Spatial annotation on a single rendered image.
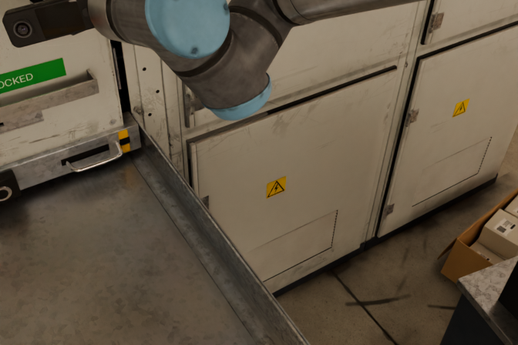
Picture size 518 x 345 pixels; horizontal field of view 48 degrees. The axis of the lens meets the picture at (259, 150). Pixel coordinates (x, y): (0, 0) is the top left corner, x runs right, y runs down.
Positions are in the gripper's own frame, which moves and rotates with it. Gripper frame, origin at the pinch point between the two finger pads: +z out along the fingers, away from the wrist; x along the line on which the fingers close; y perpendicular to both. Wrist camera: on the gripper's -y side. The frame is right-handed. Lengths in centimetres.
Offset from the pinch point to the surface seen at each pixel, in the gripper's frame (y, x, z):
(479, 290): 39, -63, -53
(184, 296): -3, -45, -24
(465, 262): 99, -119, -21
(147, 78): 19.3, -22.8, 6.1
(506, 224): 121, -116, -25
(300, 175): 56, -68, 6
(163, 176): 11.5, -38.4, -2.5
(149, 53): 20.1, -17.6, 4.5
